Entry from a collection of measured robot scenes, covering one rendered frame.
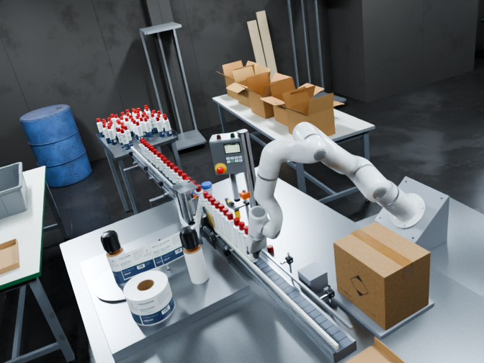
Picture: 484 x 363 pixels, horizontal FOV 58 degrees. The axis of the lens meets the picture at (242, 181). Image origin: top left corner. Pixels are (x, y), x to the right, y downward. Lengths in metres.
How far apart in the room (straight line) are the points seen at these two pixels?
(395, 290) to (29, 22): 5.60
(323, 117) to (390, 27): 3.55
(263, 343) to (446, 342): 0.71
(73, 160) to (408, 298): 4.94
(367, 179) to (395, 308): 0.55
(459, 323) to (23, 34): 5.79
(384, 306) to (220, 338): 0.69
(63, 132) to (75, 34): 1.34
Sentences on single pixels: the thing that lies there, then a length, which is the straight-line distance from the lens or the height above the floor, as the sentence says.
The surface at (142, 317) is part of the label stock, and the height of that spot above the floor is 0.93.
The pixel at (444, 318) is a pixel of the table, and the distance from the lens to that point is 2.03.
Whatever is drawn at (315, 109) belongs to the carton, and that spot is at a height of 1.06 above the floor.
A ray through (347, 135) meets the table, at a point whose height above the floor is 0.77.
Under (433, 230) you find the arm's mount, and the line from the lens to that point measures 2.33.
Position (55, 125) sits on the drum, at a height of 0.81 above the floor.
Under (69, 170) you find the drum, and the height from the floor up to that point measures 0.20.
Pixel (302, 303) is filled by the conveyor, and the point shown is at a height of 0.88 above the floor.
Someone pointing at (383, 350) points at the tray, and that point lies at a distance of 1.87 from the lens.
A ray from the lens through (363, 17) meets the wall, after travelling 6.83.
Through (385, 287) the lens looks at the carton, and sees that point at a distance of 1.77.
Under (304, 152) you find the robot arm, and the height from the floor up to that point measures 1.53.
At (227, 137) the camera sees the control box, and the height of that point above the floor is 1.48.
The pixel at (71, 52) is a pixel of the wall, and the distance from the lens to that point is 6.48.
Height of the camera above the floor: 2.24
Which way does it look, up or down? 26 degrees down
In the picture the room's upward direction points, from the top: 10 degrees counter-clockwise
